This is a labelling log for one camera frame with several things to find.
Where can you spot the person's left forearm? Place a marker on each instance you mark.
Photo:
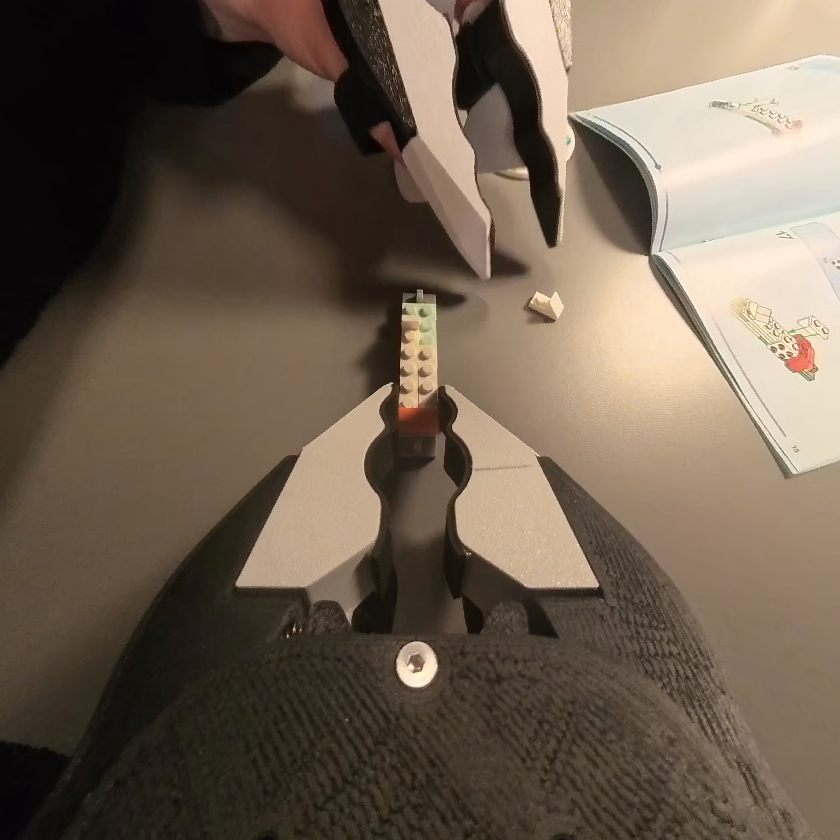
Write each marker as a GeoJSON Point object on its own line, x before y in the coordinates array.
{"type": "Point", "coordinates": [98, 131]}

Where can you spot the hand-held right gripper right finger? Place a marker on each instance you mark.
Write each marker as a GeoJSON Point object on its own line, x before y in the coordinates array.
{"type": "Point", "coordinates": [525, 525]}

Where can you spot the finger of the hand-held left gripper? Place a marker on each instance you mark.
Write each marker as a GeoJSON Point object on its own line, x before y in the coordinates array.
{"type": "Point", "coordinates": [433, 98]}
{"type": "Point", "coordinates": [544, 79]}

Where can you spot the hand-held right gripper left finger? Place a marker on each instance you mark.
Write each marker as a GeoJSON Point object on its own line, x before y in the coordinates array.
{"type": "Point", "coordinates": [315, 518]}

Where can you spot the white lego slope brick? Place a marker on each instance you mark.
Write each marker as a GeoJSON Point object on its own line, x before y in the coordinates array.
{"type": "Point", "coordinates": [546, 307]}

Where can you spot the white and green lego assembly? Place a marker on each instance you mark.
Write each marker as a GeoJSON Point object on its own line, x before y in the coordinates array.
{"type": "Point", "coordinates": [417, 367]}

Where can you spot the open instruction booklet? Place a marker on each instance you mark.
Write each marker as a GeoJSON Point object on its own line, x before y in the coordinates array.
{"type": "Point", "coordinates": [722, 197]}

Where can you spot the person's left hand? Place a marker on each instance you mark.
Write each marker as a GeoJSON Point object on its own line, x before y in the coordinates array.
{"type": "Point", "coordinates": [282, 26]}

